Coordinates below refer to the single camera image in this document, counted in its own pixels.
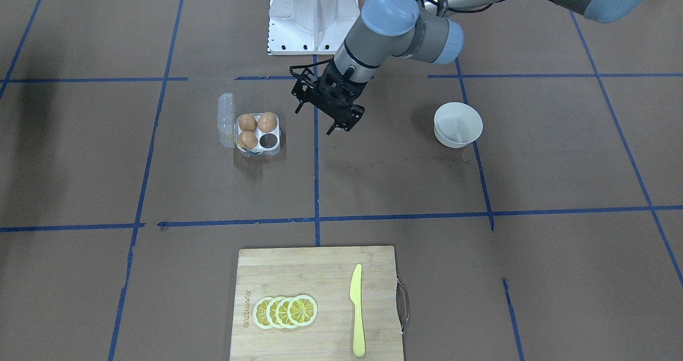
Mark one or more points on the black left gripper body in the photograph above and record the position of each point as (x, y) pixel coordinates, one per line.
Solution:
(320, 89)

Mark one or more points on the brown egg from bowl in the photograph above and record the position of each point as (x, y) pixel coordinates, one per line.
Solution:
(268, 122)

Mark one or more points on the clear plastic egg carton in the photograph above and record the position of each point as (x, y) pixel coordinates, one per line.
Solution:
(269, 143)

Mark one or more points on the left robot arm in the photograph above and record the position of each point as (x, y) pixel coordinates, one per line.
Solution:
(421, 30)

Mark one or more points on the brown egg far cell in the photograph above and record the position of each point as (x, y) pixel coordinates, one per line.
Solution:
(247, 123)

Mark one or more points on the brown egg cell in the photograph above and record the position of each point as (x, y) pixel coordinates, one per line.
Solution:
(248, 140)
(247, 123)

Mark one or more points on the brown egg near cell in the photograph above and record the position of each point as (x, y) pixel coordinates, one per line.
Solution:
(248, 140)

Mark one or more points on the white bowl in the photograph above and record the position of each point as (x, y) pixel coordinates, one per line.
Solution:
(456, 125)

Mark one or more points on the bamboo cutting board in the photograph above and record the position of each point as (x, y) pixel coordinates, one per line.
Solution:
(325, 274)

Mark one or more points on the yellow plastic knife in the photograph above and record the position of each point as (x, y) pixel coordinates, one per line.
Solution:
(355, 295)

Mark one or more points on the lemon slice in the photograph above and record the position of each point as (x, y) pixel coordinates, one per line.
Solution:
(261, 313)
(272, 312)
(302, 310)
(282, 314)

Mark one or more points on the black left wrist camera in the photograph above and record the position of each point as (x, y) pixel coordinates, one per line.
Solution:
(306, 81)

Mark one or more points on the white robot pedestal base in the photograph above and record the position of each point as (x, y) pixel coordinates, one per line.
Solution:
(298, 27)

